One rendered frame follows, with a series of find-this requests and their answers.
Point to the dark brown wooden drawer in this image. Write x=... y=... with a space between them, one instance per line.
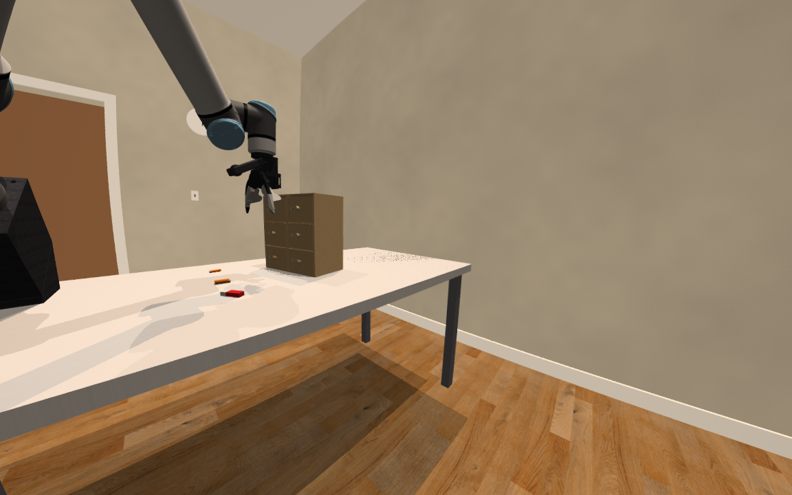
x=303 y=257
x=277 y=257
x=304 y=237
x=276 y=233
x=280 y=210
x=300 y=208

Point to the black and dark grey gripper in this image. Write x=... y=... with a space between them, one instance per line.
x=264 y=177

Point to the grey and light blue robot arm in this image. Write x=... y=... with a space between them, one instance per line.
x=225 y=120

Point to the wooden chest of drawers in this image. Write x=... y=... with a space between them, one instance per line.
x=327 y=233

